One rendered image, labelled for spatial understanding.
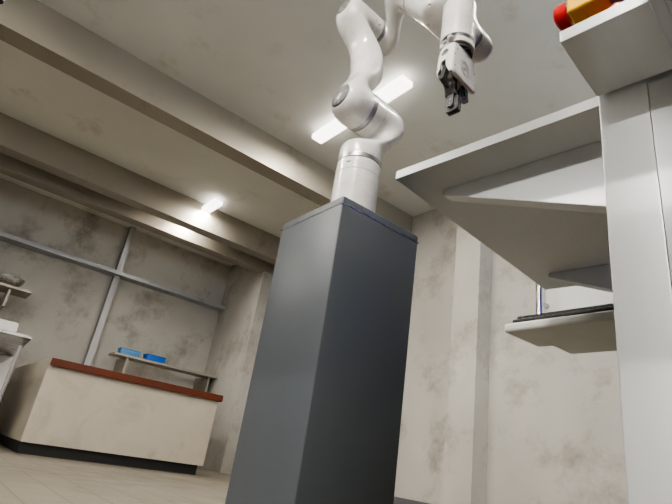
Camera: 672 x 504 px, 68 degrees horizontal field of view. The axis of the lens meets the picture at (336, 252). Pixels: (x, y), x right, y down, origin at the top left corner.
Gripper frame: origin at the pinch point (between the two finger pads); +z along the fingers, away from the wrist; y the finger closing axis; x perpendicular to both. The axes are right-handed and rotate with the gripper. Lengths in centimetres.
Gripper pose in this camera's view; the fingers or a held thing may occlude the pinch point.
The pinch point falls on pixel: (453, 105)
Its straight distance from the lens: 124.1
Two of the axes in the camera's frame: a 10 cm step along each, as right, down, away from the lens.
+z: -1.5, 9.1, -3.9
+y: 7.0, 3.7, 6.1
